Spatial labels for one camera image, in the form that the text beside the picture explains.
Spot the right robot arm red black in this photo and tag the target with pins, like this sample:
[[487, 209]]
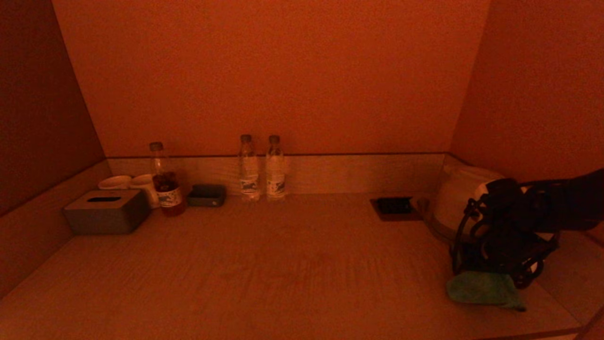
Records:
[[575, 200]]

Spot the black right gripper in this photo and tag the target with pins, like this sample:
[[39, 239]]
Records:
[[512, 250]]

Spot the green microfibre cloth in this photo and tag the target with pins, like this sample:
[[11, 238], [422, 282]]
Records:
[[481, 289]]

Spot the grey tissue box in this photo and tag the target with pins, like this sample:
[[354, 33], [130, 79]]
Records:
[[108, 218]]

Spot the half-full red tea bottle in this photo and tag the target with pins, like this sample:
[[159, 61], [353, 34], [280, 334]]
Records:
[[169, 198]]

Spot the clear water bottle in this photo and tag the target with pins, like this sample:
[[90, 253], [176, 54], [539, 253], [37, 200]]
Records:
[[275, 179], [249, 179]]

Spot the small dark rectangular tray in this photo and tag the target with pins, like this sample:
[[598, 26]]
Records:
[[206, 195]]

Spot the black recessed power socket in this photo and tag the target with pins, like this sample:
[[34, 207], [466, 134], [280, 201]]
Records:
[[392, 207]]

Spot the white electric kettle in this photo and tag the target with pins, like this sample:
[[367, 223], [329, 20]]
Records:
[[455, 198]]

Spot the white ceramic cup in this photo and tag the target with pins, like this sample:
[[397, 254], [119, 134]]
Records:
[[146, 185], [115, 182]]

